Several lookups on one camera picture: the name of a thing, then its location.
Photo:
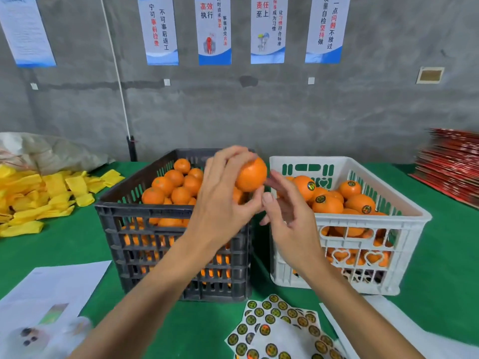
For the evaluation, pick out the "person's right hand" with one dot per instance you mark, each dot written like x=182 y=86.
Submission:
x=296 y=232

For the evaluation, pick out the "person's left hand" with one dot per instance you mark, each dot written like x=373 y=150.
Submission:
x=217 y=205

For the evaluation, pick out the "heap of labelled oranges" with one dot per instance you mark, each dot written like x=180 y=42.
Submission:
x=329 y=203

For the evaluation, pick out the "single orange fruit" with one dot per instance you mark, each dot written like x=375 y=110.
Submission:
x=253 y=175

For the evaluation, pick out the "pile of oranges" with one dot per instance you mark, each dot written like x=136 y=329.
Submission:
x=161 y=187

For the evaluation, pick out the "holographic sticker sheet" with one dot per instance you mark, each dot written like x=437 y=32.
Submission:
x=277 y=332

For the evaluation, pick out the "black plastic crate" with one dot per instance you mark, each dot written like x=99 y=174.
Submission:
x=112 y=213

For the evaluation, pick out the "white plastic crate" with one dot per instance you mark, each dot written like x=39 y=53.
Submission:
x=404 y=220

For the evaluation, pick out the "person's left forearm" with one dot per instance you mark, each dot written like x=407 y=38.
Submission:
x=146 y=303

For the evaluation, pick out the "person's right forearm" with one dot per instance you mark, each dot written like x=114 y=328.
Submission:
x=355 y=314

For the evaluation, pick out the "green felt table cover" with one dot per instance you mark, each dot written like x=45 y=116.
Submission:
x=449 y=265

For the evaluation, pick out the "white backing sheet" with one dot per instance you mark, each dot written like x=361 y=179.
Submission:
x=419 y=340

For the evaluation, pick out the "stack of red cardboard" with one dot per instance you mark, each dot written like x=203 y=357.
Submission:
x=449 y=168

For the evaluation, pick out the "white pole with black base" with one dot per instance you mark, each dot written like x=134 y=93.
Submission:
x=116 y=71

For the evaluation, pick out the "beige woven sack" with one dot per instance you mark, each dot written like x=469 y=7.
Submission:
x=49 y=149

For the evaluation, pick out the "pile of yellow bags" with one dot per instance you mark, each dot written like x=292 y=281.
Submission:
x=34 y=198

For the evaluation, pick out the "white printed paper sheet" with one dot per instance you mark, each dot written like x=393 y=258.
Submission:
x=49 y=291

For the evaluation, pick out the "white handheld controller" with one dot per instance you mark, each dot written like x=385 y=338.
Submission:
x=45 y=338

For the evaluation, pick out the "white notice with blue border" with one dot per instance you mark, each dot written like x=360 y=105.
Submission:
x=26 y=30

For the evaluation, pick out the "blue white wall poster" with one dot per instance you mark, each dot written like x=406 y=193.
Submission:
x=269 y=30
x=327 y=30
x=213 y=30
x=158 y=30

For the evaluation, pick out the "beige wall plate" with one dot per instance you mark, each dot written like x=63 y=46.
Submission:
x=430 y=75

